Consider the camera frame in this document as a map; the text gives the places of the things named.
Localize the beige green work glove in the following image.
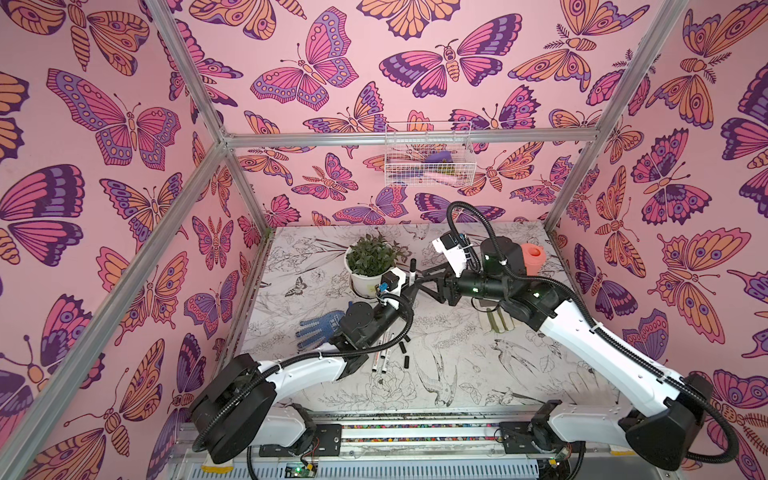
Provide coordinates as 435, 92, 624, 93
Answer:
479, 307, 516, 334

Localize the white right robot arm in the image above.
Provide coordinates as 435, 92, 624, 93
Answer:
425, 232, 738, 471

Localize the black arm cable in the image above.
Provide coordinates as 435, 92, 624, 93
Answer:
190, 290, 416, 452
445, 200, 740, 464

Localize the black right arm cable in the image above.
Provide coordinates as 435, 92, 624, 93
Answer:
445, 200, 740, 464

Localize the clear wall basket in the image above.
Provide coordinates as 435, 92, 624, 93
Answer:
382, 128, 477, 189

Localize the white plastic flower pot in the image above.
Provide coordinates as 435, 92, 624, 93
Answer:
344, 246, 382, 300

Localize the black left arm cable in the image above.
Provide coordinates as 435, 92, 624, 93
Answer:
190, 290, 416, 452

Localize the blue dotted work glove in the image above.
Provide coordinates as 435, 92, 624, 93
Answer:
295, 310, 345, 351

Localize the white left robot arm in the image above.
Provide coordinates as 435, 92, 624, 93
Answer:
189, 285, 419, 463

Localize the green potted plant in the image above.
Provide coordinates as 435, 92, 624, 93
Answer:
345, 234, 410, 277

